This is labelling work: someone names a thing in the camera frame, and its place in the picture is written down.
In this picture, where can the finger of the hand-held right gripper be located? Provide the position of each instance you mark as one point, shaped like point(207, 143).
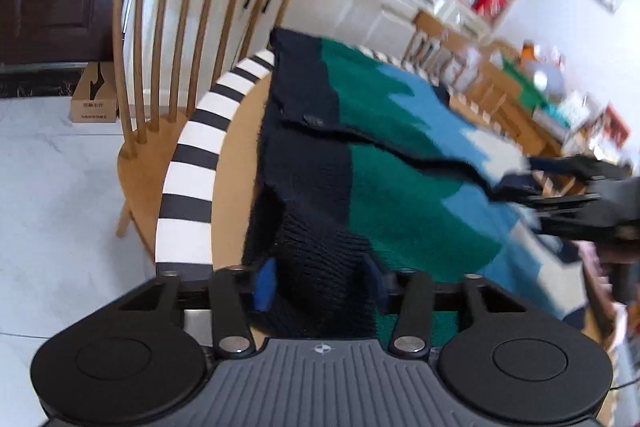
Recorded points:
point(575, 164)
point(540, 194)

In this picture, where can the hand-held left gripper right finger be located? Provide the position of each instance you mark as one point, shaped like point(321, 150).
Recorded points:
point(376, 284)

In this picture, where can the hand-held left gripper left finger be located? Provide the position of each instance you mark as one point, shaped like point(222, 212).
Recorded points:
point(265, 287)

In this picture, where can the colour block knit sweater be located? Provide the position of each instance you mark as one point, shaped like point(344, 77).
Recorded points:
point(400, 177)

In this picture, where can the wooden sideboard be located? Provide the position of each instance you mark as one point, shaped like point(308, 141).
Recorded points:
point(505, 122)

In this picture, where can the green plastic tray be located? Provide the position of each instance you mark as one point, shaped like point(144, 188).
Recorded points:
point(520, 82)

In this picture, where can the wooden spindle back chair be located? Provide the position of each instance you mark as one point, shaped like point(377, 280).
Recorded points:
point(435, 37)
point(150, 157)

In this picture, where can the red snack box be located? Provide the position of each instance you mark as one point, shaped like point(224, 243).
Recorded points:
point(490, 2)

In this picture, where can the cardboard box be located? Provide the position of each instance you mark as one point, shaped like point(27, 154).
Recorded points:
point(92, 102)

